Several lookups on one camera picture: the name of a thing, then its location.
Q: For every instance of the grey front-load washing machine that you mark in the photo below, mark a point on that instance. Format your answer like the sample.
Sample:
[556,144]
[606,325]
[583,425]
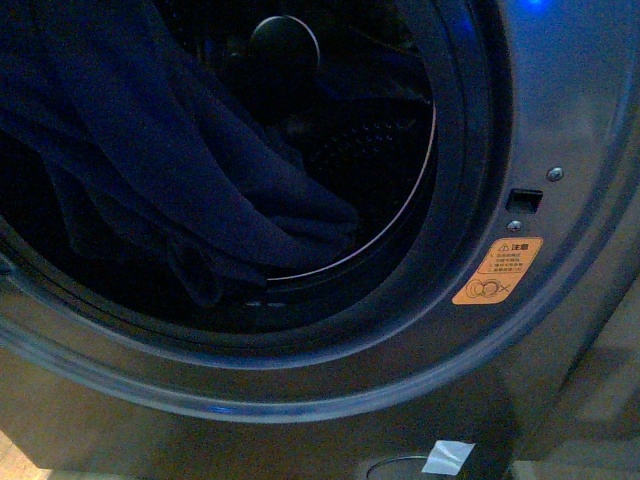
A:
[371,400]

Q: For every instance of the perforated steel washer drum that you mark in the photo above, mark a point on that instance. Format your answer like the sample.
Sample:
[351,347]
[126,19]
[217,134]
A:
[335,87]

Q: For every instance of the orange warning sticker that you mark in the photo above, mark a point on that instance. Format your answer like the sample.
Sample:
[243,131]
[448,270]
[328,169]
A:
[503,267]

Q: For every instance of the white tape label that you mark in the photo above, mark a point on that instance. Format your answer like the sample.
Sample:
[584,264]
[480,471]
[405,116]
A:
[447,457]

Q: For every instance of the dark navy polo shirt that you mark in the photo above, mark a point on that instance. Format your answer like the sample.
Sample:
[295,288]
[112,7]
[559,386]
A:
[151,156]

